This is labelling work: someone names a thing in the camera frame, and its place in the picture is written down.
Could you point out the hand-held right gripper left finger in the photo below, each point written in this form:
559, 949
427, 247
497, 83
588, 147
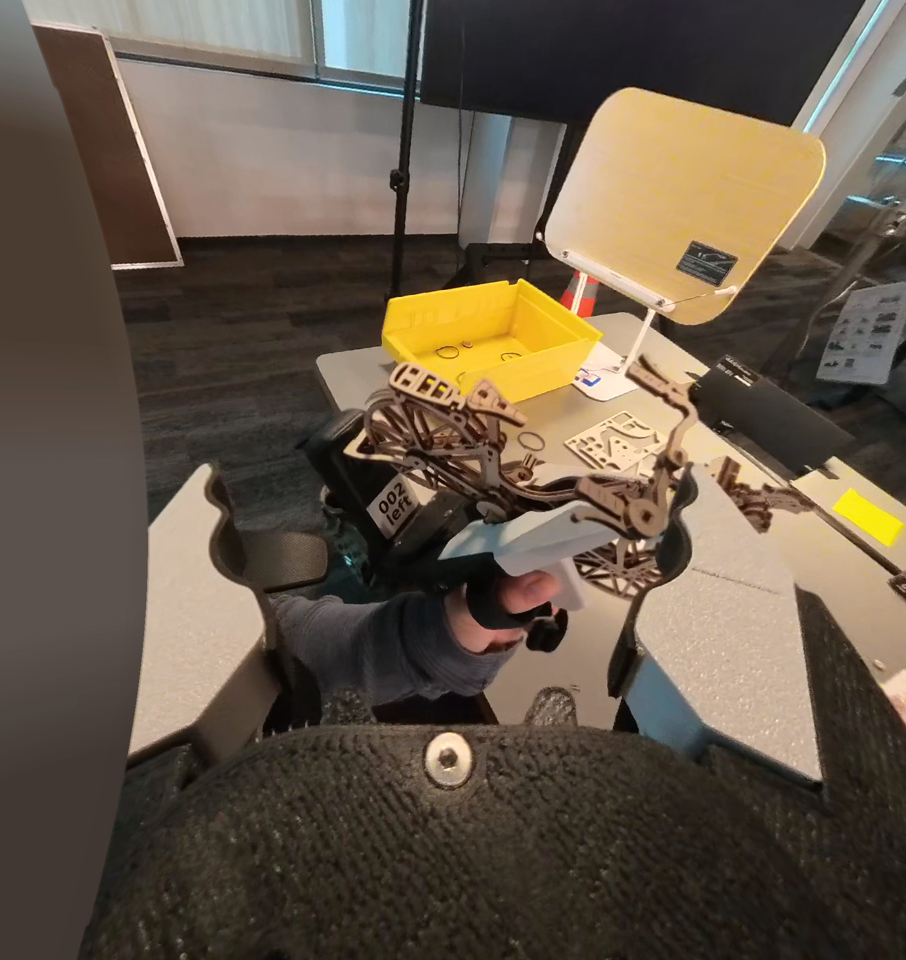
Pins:
197, 615

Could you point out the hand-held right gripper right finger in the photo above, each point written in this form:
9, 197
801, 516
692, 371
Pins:
723, 637

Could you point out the wooden bicycle model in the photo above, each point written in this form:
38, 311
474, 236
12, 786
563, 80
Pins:
618, 506

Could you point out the person's left forearm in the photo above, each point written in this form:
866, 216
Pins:
378, 645

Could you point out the wooden parts sheet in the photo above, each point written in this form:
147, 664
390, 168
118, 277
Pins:
584, 442

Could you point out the person's left hand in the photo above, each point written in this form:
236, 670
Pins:
483, 637

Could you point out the yellow paper pad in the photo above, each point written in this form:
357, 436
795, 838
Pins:
869, 517

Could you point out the yellow plastic bin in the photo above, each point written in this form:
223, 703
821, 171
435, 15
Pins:
543, 367

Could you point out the black case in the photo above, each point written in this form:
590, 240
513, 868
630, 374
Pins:
768, 412

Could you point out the orange traffic cone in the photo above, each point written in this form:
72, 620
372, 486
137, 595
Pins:
576, 296

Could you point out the printed instruction sheet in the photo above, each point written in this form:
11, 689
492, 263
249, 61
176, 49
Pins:
869, 330

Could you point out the black light stand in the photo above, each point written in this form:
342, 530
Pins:
406, 112

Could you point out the wooden book stand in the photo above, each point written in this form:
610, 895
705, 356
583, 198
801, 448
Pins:
685, 187

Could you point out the brown framed board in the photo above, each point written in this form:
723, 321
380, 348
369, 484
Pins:
115, 150

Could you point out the large dark display screen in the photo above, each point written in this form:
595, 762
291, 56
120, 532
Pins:
610, 52

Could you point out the large window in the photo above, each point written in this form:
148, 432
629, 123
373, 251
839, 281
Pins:
197, 22

